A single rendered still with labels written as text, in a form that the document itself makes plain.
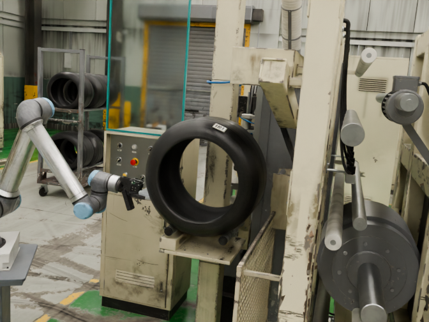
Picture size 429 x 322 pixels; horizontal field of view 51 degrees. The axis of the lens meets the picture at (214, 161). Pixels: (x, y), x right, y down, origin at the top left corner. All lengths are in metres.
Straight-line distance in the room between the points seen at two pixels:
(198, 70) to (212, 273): 9.50
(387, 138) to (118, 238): 3.44
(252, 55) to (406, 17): 9.77
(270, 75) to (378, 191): 4.09
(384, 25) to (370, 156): 6.21
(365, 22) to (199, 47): 4.02
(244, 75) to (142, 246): 1.71
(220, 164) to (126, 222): 0.96
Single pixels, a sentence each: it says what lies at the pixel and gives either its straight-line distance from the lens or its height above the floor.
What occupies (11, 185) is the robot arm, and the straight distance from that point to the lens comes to 2.72.
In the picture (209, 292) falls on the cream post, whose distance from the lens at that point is 2.73.
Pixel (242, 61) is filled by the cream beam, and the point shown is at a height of 1.73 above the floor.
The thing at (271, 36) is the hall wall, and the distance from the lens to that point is 11.43.
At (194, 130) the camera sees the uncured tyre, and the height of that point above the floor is 1.42.
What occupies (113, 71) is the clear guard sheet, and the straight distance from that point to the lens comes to 3.11.
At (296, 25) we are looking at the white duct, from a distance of 2.88.
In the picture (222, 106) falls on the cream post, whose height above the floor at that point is 1.52.
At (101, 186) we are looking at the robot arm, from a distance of 2.44.
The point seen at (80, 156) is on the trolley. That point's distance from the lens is 5.97.
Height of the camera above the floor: 1.64
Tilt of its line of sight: 10 degrees down
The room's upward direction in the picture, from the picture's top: 4 degrees clockwise
